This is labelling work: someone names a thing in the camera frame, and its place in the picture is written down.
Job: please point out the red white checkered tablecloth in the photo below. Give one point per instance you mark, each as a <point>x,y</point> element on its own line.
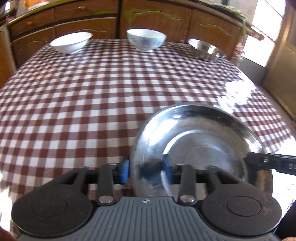
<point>59,111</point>

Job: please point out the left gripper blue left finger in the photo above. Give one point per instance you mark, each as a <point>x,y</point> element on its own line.
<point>108,175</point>

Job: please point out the orange electric kettle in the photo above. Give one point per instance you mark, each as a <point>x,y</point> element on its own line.
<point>30,4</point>

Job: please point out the brown wooden kitchen cabinet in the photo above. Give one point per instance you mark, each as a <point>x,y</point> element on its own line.
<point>179,20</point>

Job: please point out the large steel plate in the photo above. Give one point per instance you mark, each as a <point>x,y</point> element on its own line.
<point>198,135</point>

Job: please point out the green onion stalk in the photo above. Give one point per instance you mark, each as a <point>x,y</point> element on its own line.
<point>239,16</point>

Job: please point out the steel bowl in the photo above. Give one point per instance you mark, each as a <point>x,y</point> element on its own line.
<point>205,51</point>

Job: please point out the white shallow bowl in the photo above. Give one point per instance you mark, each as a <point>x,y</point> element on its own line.
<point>71,43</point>

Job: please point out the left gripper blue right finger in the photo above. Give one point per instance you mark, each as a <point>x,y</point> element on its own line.
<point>185,177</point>

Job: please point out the blue white porcelain bowl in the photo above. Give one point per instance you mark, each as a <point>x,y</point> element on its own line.
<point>145,40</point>

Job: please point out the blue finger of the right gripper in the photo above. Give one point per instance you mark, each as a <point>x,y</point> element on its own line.
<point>263,161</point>

